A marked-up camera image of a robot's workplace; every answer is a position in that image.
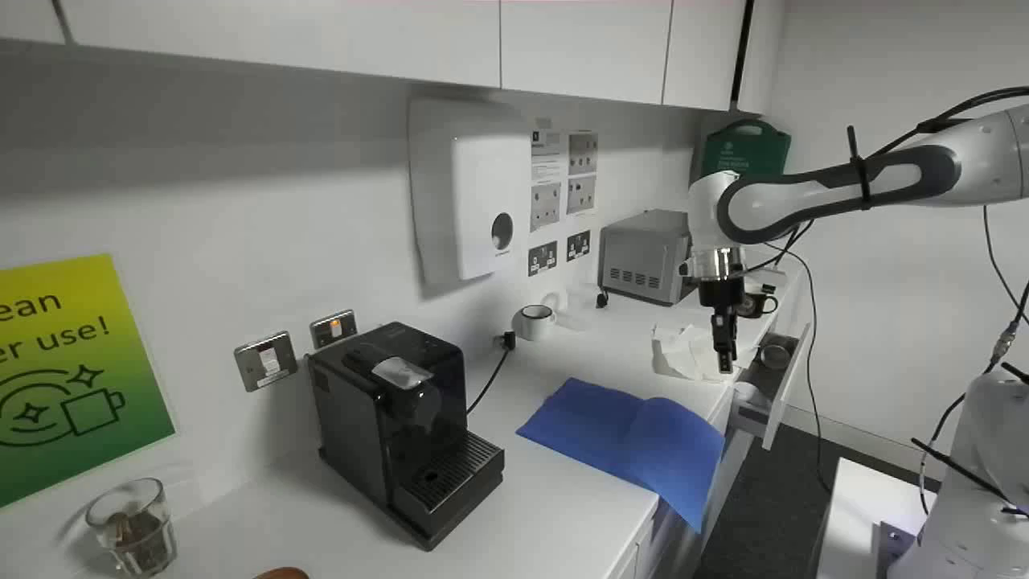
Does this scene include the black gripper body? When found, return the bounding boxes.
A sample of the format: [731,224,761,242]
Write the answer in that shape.
[695,246,750,323]

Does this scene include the blue cloth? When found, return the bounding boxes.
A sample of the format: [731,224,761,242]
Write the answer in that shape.
[515,372,731,536]

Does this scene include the white paper towel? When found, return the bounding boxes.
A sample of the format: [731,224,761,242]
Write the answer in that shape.
[649,323,726,384]

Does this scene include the silver microwave oven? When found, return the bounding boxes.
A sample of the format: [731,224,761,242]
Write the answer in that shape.
[593,208,695,308]

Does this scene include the green first aid box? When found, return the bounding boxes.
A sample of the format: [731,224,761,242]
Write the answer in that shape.
[690,115,794,185]

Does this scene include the instruction sheet with pictures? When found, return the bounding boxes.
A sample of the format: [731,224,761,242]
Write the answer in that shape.
[561,130,604,219]

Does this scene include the instruction sheet with logo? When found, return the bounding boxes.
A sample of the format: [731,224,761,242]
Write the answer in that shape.
[527,124,569,235]

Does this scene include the white robot table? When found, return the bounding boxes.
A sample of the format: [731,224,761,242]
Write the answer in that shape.
[815,453,936,579]

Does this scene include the white paper towel dispenser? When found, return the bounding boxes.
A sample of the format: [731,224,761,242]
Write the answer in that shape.
[406,97,537,294]

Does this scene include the black coffee machine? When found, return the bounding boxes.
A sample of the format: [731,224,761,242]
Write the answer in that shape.
[304,318,507,554]

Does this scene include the clear glass cup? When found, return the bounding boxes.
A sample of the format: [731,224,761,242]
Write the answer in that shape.
[82,477,180,579]

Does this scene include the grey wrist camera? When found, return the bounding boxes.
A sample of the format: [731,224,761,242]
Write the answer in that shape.
[736,281,780,323]

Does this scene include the dark double wall socket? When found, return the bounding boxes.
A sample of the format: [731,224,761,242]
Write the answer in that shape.
[524,239,561,281]
[561,224,593,264]

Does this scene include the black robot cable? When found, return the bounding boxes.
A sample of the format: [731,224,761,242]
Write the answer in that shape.
[736,85,1029,284]

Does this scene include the black coffee machine cable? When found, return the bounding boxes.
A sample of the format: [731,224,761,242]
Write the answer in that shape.
[463,328,519,419]

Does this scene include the steel wall socket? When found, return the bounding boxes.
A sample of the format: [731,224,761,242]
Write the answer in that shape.
[230,328,303,397]
[308,306,361,352]

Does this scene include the white upper wall cabinets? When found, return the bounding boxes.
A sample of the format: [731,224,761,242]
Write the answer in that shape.
[0,0,753,115]

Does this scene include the green yellow wall poster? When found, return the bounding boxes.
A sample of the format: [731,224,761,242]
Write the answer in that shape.
[0,250,176,508]

